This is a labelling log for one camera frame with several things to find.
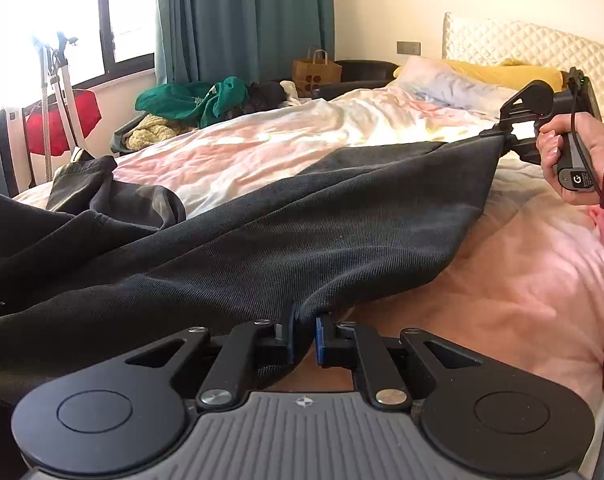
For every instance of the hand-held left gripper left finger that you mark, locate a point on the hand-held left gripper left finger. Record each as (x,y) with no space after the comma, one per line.
(291,335)

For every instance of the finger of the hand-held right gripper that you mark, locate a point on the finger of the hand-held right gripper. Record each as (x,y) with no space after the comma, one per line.
(504,127)

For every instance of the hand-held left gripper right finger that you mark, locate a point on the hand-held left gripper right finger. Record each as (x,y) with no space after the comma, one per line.
(321,340)

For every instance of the black pants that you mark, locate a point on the black pants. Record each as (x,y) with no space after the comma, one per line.
(282,240)

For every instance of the dark clothes pile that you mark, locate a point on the dark clothes pile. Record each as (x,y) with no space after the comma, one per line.
(267,92)

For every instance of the person's right hand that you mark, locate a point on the person's right hand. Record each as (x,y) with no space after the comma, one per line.
(549,152)

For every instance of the yellow pillow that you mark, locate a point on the yellow pillow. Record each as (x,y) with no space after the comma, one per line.
(506,74)

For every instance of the white quilted headboard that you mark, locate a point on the white quilted headboard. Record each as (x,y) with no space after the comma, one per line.
(521,40)

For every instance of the pastel pillow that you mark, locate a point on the pastel pillow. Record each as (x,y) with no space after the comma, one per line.
(446,85)

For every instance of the brown paper bag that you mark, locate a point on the brown paper bag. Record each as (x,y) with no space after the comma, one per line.
(317,75)

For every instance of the pink and white duvet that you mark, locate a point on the pink and white duvet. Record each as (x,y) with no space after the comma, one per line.
(282,140)

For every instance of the white cloth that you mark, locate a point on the white cloth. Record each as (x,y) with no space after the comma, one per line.
(291,91)

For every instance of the pale yellow knit blanket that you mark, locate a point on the pale yellow knit blanket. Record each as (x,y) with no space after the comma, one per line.
(152,132)

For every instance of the green garment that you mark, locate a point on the green garment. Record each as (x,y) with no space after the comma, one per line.
(182,97)

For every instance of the white and black chair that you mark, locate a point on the white and black chair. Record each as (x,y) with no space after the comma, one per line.
(7,120)

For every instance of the black framed window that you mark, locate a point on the black framed window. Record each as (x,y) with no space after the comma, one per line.
(104,10)

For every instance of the grey wall socket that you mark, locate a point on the grey wall socket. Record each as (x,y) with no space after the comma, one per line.
(409,47)

